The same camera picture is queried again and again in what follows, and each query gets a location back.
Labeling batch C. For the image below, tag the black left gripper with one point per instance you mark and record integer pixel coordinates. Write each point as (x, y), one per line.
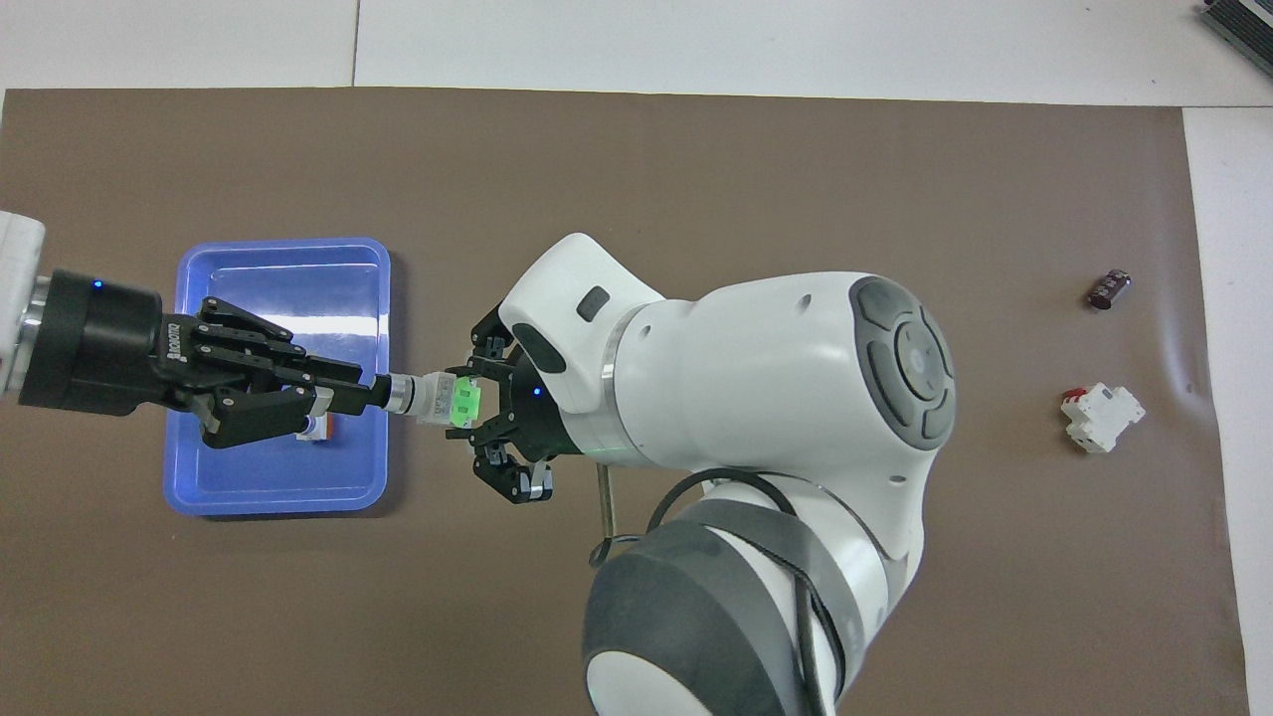
(99, 343)

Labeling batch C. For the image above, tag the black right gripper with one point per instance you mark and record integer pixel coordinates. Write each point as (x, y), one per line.
(532, 418)

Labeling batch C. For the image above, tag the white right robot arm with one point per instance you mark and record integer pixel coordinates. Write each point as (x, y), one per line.
(756, 398)

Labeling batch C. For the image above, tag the blue plastic tray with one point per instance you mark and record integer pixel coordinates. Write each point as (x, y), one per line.
(298, 283)

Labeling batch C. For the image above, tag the brown table mat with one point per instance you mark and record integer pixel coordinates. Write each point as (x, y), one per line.
(696, 169)

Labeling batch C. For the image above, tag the white red circuit breaker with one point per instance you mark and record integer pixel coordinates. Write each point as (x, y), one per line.
(1102, 418)

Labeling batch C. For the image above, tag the small black terminal block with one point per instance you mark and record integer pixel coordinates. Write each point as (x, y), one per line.
(1109, 289)

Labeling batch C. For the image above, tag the grey ribbed device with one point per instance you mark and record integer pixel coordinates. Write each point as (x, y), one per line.
(1243, 30)

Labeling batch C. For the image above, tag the selector switch red base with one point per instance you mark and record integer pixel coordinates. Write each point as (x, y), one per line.
(318, 430)

